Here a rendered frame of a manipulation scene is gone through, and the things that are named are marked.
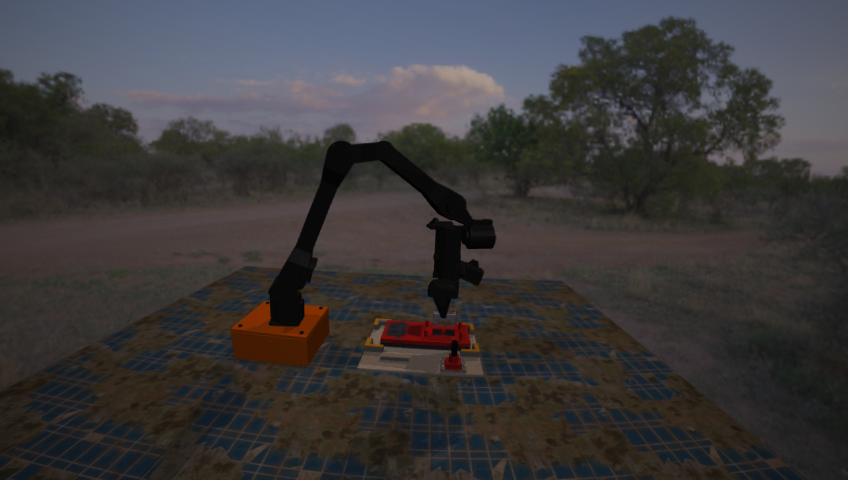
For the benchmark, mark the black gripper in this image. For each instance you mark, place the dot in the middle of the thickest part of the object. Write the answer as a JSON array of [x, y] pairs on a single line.
[[444, 289]]

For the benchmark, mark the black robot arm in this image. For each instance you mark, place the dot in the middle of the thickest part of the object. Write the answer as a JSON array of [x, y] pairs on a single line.
[[286, 304]]

